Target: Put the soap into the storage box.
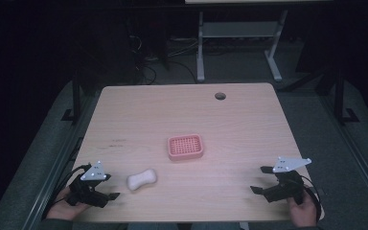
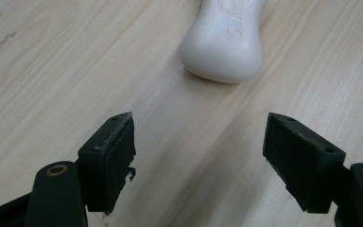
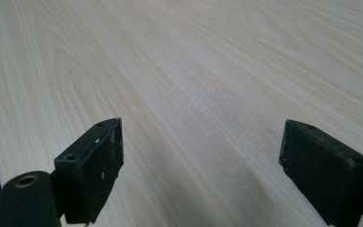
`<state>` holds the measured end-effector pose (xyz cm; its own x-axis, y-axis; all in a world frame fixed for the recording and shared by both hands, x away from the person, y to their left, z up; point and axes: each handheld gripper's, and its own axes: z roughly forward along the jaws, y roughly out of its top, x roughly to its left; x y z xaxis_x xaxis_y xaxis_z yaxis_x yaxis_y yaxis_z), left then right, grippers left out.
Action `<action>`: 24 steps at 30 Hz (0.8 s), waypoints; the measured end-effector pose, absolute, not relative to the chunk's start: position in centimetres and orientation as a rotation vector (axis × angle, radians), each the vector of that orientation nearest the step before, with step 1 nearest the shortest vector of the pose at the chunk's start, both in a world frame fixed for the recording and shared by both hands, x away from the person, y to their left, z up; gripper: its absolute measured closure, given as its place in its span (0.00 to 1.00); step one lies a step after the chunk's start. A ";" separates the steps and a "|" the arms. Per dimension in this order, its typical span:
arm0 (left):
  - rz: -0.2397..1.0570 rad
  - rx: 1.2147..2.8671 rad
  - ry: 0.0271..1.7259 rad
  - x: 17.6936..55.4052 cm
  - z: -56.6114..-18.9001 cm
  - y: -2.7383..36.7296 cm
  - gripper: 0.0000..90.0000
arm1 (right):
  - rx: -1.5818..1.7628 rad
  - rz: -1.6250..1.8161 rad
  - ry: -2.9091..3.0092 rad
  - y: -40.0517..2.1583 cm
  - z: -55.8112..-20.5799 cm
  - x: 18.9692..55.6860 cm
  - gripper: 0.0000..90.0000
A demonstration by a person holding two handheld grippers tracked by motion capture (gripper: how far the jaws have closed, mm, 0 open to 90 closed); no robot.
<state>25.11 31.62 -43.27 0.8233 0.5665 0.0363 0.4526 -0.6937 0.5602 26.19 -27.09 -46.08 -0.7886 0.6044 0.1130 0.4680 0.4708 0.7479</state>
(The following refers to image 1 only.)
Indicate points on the person's left hand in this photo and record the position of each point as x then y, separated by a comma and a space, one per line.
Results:
64, 208

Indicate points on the white soap bar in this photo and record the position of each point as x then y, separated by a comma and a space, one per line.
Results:
142, 179

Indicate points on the white metal desk frame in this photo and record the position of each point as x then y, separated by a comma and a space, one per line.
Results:
239, 30

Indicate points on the person's legs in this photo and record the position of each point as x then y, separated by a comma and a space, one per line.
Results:
185, 226

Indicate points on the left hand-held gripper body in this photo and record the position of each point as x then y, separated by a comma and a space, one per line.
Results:
87, 191

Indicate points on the pink soap dish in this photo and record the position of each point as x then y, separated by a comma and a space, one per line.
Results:
185, 147

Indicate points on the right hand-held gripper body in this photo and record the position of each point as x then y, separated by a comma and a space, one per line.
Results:
287, 187

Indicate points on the black metal stand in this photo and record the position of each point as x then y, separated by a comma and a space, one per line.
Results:
75, 96
341, 96

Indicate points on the person's right hand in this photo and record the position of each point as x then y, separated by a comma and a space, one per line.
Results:
303, 212

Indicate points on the grey metal floor rail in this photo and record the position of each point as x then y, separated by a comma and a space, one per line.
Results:
52, 166
354, 150

